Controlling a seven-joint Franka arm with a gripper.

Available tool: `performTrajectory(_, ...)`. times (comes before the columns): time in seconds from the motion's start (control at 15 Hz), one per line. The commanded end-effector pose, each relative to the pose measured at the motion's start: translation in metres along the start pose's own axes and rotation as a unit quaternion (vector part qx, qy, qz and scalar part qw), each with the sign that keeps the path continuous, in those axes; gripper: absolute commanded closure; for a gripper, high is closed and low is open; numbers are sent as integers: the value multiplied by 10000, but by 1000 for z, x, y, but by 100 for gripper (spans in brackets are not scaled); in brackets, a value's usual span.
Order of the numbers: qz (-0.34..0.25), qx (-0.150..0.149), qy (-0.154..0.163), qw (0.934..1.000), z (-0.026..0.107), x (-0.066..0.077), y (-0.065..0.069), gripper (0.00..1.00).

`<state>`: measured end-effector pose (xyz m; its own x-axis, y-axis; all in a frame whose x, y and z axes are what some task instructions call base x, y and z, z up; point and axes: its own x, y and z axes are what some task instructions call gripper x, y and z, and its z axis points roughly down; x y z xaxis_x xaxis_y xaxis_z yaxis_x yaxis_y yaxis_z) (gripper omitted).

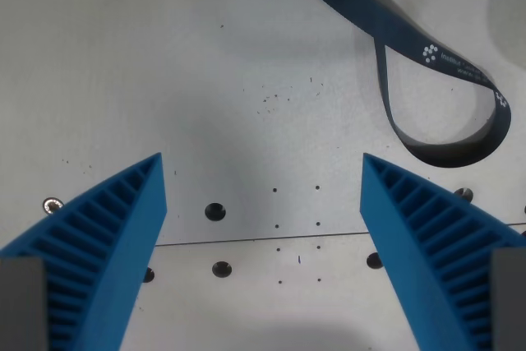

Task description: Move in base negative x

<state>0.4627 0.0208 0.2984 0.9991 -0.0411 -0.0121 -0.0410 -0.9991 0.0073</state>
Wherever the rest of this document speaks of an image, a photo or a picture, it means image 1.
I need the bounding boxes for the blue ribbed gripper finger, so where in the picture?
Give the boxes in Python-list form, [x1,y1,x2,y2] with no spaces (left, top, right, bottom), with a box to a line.
[0,152,168,351]
[359,152,526,351]

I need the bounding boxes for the dark blue printed lanyard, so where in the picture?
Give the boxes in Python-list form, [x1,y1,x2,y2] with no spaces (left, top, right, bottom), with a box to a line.
[263,0,513,169]

